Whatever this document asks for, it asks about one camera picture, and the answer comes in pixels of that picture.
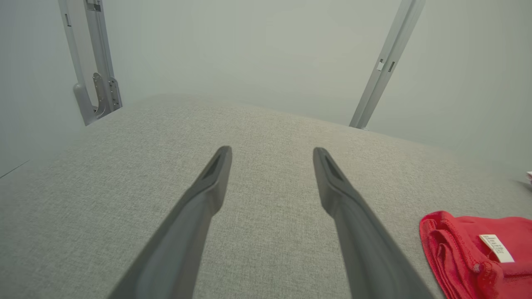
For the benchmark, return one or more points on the red garment with white band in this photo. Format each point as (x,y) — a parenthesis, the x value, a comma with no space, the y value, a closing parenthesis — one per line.
(457,249)

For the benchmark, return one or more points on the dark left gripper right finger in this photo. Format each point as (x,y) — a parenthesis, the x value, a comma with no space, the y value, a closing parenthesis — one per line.
(365,249)

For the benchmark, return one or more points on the plain grey metal post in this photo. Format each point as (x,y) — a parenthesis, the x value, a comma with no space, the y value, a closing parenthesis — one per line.
(386,62)

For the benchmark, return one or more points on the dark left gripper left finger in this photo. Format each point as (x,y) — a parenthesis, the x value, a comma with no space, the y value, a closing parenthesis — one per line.
(183,241)

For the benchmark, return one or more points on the grey metal post with bracket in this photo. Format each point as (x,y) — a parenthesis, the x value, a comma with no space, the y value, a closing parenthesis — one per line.
(102,50)

